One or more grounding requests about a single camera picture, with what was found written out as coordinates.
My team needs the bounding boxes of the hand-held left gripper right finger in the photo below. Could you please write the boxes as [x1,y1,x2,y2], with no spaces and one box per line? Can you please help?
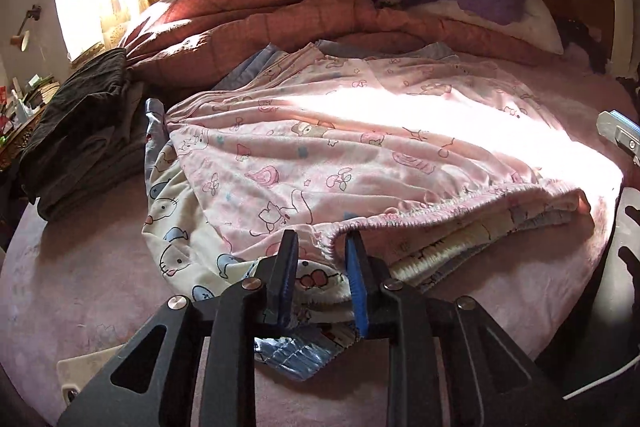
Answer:
[344,231,583,427]

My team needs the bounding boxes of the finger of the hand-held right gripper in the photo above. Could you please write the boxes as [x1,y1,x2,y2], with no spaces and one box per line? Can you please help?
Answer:
[596,109,640,168]

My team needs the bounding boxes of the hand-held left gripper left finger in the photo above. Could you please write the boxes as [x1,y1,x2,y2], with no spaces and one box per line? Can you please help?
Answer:
[56,229,301,427]

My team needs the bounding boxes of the pink cartoon print pants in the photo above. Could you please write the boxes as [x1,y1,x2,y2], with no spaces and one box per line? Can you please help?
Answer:
[167,42,623,265]

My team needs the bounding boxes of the white cartoon print pants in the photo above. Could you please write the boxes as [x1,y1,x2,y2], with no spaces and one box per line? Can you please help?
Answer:
[141,139,593,328]

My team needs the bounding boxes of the white pillow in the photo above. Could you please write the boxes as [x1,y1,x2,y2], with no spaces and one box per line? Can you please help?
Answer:
[410,0,565,55]

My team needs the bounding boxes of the cream mattress edge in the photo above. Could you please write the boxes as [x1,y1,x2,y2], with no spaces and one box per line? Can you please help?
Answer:
[56,346,123,405]

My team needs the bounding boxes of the pile of dark folded clothes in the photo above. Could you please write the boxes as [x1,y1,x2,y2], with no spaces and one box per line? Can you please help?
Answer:
[17,48,151,223]

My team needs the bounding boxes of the salmon checked quilt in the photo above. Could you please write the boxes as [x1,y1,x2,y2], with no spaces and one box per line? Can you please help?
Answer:
[117,0,561,80]

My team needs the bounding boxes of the carved wooden desk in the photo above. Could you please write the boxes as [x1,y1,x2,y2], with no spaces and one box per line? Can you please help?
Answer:
[0,107,51,172]

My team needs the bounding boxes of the stack of green books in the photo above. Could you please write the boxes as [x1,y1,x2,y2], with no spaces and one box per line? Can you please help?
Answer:
[25,77,63,108]

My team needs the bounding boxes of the white cable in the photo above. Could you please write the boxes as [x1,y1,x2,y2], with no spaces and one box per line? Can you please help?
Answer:
[562,354,640,400]

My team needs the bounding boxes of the wall mounted lamp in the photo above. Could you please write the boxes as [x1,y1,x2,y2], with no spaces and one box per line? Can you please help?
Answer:
[11,4,43,52]

